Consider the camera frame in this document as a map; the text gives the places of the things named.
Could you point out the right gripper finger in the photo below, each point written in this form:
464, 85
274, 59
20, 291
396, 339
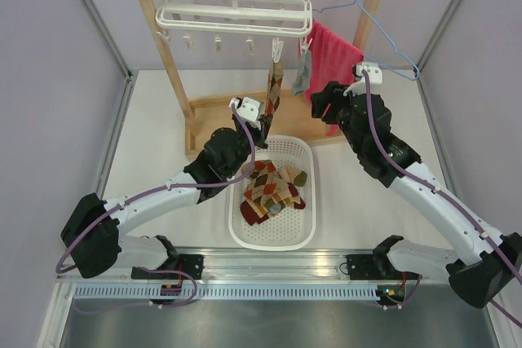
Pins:
335, 89
320, 105

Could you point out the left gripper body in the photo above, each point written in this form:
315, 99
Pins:
258, 135

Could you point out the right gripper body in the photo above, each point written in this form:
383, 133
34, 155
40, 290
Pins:
339, 111

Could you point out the grey sock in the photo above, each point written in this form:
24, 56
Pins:
276, 208
303, 76

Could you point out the argyle sock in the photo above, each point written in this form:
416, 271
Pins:
273, 91
266, 186

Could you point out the beige striped sock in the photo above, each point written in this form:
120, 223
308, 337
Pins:
254, 214
295, 201

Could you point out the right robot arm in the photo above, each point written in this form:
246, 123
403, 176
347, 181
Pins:
481, 261

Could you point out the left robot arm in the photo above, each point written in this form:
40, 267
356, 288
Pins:
93, 234

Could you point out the white clip sock hanger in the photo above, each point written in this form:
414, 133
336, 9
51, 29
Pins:
274, 18

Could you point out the wooden clothes rack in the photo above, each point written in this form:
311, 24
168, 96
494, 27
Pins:
201, 113

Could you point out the pink towel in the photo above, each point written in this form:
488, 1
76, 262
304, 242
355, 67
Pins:
333, 59

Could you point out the white perforated plastic basket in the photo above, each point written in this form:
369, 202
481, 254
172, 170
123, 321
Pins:
291, 229

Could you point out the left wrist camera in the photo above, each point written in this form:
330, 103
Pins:
248, 109

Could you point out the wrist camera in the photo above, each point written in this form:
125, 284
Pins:
248, 109
364, 72

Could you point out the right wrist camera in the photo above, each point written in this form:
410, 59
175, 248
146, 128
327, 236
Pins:
364, 72

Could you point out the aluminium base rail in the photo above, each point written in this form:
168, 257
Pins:
234, 264

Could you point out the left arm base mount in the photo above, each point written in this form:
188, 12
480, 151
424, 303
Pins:
176, 266

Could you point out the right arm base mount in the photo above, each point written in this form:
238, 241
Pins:
377, 266

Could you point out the right aluminium frame post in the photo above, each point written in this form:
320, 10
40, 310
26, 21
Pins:
444, 22

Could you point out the aluminium frame post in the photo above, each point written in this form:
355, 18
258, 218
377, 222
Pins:
444, 22
97, 20

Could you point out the white slotted cable duct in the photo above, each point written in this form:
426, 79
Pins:
357, 292

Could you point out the left aluminium frame post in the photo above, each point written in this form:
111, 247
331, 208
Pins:
97, 20

